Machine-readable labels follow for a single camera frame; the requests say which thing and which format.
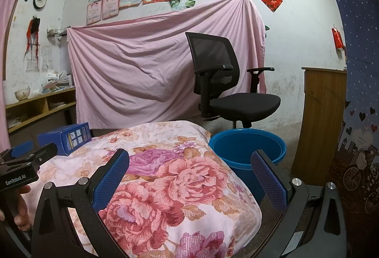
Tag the stack of books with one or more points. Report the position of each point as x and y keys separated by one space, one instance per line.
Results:
x=59 y=81

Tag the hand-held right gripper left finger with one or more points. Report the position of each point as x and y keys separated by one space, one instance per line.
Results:
x=109 y=181

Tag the floral ceramic bowl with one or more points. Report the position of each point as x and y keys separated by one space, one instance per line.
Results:
x=22 y=94

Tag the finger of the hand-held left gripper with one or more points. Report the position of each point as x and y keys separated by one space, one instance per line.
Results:
x=44 y=154
x=22 y=149

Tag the red tassel wall decoration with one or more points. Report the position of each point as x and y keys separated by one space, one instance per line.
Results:
x=33 y=32

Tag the papers in shelf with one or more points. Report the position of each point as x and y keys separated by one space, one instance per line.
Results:
x=16 y=122
x=56 y=104

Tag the person's left hand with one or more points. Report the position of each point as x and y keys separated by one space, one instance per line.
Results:
x=22 y=219

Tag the white paper wall calendar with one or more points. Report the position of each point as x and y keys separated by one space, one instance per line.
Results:
x=43 y=58

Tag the blue plastic bucket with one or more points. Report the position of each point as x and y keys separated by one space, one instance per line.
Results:
x=245 y=145

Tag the pink hanging sheet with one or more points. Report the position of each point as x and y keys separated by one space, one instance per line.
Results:
x=133 y=68

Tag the metal wall rack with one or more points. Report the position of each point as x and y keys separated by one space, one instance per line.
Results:
x=57 y=32

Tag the round wall clock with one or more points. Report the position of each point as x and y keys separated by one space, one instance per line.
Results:
x=40 y=0

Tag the black mesh office chair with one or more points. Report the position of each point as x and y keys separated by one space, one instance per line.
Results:
x=245 y=104

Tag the red hanging envelope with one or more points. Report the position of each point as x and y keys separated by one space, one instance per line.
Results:
x=338 y=37

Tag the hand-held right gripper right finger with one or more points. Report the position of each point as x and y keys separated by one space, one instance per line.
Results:
x=268 y=181

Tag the wooden cabinet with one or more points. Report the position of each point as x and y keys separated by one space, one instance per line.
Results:
x=319 y=127

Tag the green landscape photo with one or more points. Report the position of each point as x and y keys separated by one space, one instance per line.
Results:
x=188 y=2
x=174 y=3

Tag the blue dotted curtain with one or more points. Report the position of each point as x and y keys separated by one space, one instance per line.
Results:
x=361 y=53

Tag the pink curtain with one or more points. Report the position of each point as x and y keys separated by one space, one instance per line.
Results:
x=11 y=23

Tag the wooden shelf unit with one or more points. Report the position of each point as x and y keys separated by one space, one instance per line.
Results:
x=38 y=99

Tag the floral printed blanket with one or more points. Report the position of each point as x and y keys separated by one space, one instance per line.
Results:
x=177 y=187

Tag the blue cardboard box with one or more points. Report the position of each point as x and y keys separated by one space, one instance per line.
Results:
x=51 y=139

